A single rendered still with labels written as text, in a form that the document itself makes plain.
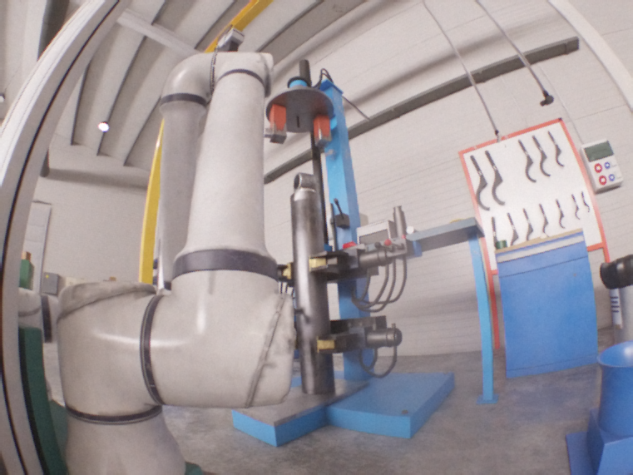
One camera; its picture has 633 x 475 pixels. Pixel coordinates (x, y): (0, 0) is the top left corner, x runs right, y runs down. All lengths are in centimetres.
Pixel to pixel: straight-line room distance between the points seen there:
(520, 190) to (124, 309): 344
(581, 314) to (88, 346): 229
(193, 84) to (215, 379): 59
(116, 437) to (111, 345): 12
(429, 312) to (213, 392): 329
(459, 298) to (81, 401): 335
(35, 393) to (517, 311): 225
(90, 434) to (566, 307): 226
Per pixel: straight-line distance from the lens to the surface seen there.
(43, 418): 48
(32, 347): 46
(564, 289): 217
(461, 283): 340
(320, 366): 174
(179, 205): 64
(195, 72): 70
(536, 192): 346
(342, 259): 163
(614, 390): 100
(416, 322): 358
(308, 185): 197
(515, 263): 214
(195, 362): 32
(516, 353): 219
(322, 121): 238
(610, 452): 102
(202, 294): 32
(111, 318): 36
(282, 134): 214
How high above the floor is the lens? 66
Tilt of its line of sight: 16 degrees up
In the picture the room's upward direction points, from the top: 4 degrees counter-clockwise
